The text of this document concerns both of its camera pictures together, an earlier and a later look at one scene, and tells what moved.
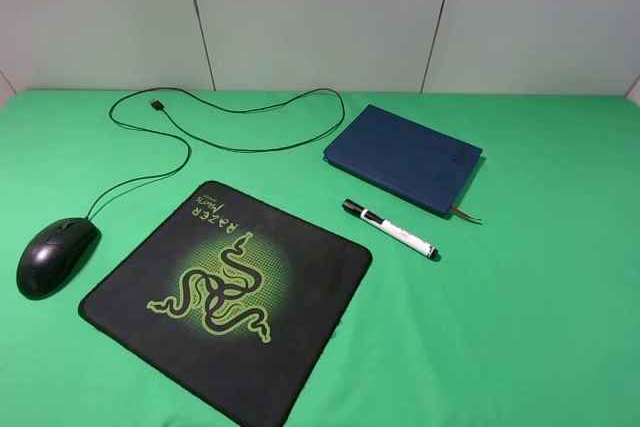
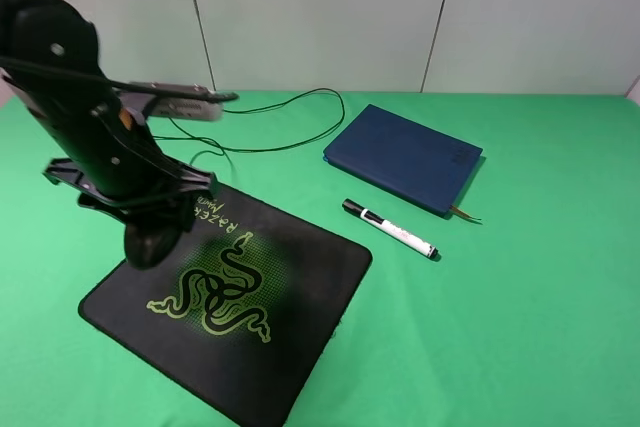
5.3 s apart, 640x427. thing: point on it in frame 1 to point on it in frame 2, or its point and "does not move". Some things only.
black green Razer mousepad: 233,300 does not move
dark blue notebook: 420,163 does not move
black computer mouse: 54,255 to 145,245
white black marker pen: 391,228 does not move
